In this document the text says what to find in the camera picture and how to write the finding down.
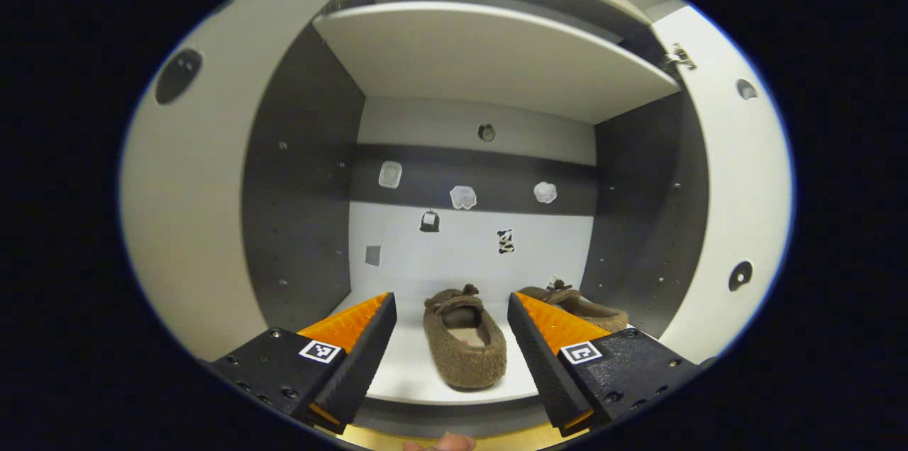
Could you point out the brown fuzzy shoe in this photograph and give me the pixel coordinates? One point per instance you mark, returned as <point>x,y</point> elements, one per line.
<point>596,313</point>
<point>464,369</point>

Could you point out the white shelf board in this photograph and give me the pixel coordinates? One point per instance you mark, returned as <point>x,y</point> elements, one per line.
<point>482,54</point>

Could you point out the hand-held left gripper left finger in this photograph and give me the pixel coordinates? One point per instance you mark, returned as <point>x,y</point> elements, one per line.
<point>365,359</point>

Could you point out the white shoe cabinet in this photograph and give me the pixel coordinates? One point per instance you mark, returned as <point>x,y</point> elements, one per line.
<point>461,252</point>

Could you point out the metal door hinge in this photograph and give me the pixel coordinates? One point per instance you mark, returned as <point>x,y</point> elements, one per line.
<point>679,56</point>

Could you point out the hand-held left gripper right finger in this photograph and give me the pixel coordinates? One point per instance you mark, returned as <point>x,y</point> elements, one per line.
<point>539,359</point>

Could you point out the white cabinet door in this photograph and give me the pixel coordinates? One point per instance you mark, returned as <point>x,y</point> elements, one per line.
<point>745,188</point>
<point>191,210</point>

